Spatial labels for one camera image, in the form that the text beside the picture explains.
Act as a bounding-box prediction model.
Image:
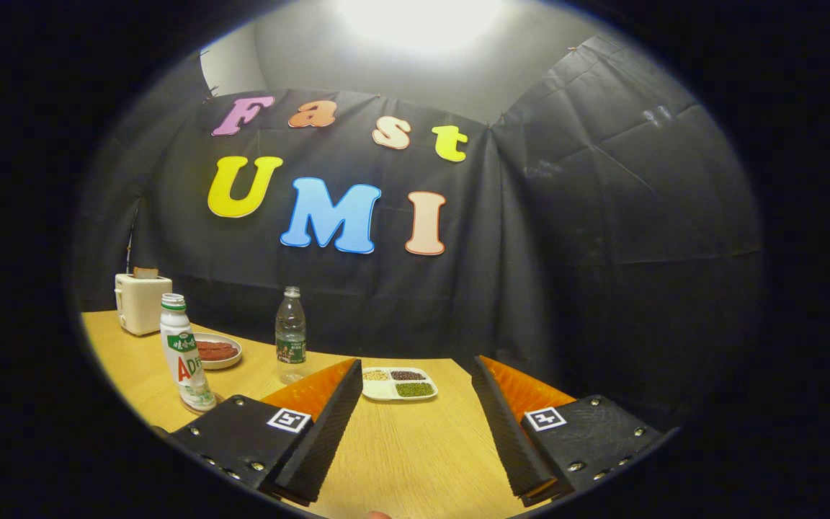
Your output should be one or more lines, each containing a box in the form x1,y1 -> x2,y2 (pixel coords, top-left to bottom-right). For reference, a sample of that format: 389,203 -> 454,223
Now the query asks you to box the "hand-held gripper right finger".
471,355 -> 668,507

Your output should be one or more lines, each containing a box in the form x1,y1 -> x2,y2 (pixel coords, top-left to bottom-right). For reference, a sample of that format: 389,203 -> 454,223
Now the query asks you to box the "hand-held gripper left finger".
168,358 -> 364,507

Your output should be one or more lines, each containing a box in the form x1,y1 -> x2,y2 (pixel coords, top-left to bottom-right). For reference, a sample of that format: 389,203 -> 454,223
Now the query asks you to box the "white juice bottle green label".
159,293 -> 218,413

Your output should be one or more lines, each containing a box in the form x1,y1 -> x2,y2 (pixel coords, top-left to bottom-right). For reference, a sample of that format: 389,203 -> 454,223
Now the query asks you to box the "clear plastic water bottle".
275,286 -> 308,385

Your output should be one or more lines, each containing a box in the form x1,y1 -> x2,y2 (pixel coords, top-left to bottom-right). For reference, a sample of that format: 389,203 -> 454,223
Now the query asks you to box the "white divided dish with beans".
362,366 -> 439,402

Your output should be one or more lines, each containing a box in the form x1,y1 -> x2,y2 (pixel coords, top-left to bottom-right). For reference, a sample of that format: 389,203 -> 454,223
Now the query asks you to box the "wooden table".
81,310 -> 581,519

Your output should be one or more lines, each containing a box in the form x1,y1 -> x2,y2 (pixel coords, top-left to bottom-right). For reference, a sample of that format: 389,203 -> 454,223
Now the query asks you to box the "round white plate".
192,332 -> 244,371

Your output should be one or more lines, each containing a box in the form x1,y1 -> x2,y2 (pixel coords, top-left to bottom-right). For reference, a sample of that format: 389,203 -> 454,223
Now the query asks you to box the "black backdrop cloth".
69,36 -> 765,426

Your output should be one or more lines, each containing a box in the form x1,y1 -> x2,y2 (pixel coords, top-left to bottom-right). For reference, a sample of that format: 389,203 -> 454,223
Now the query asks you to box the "white toaster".
114,273 -> 174,337

